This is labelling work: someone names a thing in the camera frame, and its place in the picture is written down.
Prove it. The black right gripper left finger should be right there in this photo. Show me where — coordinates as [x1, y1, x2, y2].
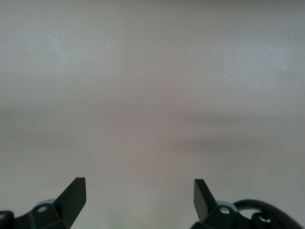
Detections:
[14, 177, 87, 229]

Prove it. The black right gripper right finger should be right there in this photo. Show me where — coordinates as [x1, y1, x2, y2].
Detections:
[190, 178, 254, 229]

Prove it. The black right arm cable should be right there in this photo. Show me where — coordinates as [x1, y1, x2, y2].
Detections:
[232, 199, 304, 229]

